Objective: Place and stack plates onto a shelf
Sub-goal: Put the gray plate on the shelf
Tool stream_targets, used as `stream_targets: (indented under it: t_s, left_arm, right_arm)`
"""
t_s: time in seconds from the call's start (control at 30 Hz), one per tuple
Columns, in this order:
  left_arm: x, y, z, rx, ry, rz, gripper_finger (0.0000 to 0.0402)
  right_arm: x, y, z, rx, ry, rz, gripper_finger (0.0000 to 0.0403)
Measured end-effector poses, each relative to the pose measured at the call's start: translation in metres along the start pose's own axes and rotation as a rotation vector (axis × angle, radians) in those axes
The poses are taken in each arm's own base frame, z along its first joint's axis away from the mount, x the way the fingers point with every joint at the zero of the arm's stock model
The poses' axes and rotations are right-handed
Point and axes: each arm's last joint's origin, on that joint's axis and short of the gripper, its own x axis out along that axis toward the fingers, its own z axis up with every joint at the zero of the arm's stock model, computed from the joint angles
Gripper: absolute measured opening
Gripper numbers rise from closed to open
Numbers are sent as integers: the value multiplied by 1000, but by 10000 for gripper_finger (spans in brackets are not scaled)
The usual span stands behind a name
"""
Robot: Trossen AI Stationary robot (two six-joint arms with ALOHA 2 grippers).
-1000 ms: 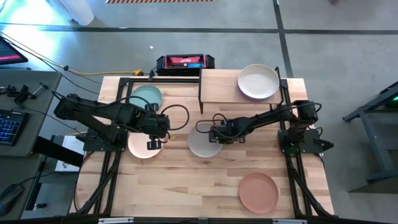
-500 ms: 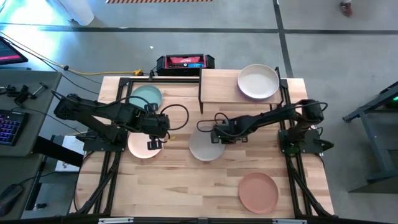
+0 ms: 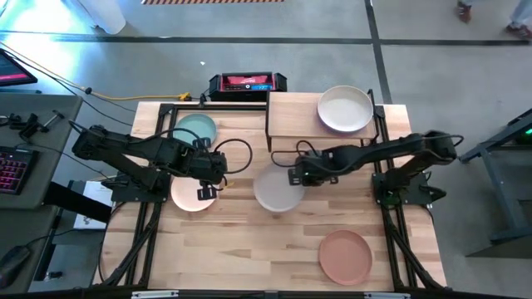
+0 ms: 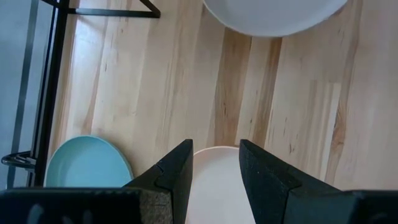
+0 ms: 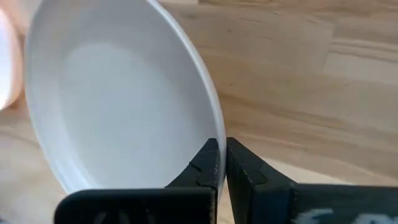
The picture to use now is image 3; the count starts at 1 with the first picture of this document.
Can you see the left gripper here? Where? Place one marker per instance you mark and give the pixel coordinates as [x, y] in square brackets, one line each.
[212, 166]

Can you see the small black dongle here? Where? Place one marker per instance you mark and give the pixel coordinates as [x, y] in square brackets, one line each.
[55, 275]

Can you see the black flat bar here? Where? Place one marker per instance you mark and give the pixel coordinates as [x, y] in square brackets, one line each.
[75, 201]

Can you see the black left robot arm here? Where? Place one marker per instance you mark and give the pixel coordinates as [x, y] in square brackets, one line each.
[124, 147]

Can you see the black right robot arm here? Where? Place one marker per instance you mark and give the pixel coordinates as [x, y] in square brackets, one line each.
[395, 149]

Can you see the black aluminium rig frame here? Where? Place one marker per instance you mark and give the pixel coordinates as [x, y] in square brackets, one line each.
[241, 107]

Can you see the computer monitor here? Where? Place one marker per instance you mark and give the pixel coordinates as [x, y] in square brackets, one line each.
[12, 70]

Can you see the light grey plate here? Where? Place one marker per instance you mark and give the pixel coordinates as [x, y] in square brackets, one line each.
[274, 191]

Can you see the person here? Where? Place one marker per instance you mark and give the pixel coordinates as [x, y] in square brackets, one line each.
[463, 11]

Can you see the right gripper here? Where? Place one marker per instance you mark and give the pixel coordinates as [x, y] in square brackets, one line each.
[318, 168]

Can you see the cream white plate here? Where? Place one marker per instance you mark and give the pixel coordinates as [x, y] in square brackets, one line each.
[345, 109]

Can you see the wooden shelf with black legs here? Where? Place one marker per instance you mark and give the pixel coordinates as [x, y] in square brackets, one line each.
[291, 116]

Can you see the red black power box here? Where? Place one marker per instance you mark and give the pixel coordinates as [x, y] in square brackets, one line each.
[247, 83]

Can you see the grey desk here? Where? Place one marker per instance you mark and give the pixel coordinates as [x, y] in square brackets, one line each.
[45, 178]

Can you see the white round bin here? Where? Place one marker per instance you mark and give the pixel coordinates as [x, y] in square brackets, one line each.
[104, 14]

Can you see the black computer mouse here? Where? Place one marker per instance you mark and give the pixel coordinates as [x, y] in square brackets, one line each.
[12, 263]

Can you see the silver metal bracket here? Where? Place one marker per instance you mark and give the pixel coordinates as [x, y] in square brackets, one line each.
[386, 295]
[154, 295]

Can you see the pale peach plate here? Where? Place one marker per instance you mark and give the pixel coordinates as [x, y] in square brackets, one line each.
[185, 197]

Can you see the terracotta plate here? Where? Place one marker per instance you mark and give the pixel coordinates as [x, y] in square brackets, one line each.
[345, 257]

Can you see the backlit black keyboard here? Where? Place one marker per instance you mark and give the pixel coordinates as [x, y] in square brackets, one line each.
[14, 170]

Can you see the black clamp tool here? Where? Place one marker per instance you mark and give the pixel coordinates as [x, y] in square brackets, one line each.
[29, 126]

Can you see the white paper sheet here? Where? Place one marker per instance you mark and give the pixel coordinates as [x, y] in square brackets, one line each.
[97, 195]

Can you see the grey stand with green light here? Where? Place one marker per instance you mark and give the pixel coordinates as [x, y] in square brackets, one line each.
[505, 195]

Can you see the teal plate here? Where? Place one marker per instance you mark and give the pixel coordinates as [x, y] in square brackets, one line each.
[195, 124]

